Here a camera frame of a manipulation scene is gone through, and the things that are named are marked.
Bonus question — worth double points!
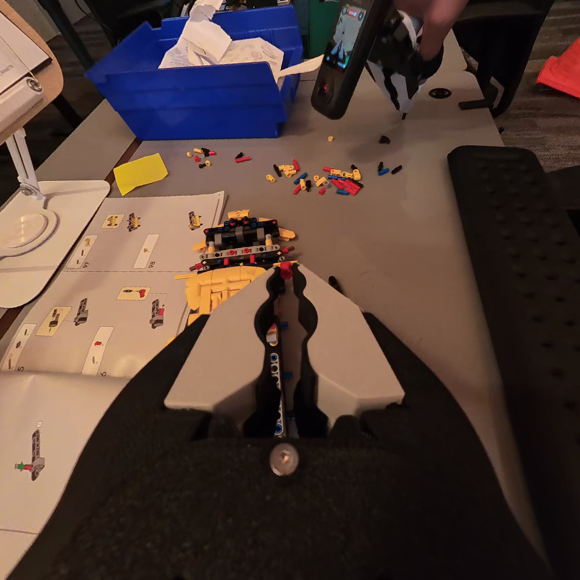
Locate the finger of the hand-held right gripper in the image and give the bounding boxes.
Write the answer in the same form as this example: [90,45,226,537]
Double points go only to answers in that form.
[398,76,430,113]
[366,59,406,114]

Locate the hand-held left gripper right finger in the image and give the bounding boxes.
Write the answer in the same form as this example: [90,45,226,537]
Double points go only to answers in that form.
[291,263,406,429]

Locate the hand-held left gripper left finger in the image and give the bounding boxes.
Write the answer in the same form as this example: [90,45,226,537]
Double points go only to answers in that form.
[163,266,285,422]

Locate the grey desk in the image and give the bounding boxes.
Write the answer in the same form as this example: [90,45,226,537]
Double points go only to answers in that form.
[0,27,544,580]

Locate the person's right hand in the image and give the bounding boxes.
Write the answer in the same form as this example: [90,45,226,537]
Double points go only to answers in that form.
[395,0,470,59]

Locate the scattered coloured brick pins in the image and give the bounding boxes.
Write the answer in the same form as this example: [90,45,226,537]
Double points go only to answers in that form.
[186,135,404,196]

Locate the open instruction booklet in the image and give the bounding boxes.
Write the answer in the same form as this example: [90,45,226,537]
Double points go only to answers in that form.
[0,190,227,580]

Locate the partly built toy brick car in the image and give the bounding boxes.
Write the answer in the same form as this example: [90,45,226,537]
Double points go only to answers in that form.
[174,208,301,439]

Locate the crumpled white paper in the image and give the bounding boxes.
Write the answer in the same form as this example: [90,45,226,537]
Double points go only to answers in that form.
[158,0,320,84]

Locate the blue storage bin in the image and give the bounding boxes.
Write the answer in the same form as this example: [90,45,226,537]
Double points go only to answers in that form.
[85,4,303,141]

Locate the red orange bag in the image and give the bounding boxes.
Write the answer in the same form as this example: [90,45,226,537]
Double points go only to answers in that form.
[536,38,580,99]

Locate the yellow paper note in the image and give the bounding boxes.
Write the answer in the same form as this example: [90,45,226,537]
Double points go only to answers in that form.
[113,153,169,196]

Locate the printed paper sheet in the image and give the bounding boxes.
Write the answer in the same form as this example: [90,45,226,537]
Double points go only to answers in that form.
[0,14,50,98]

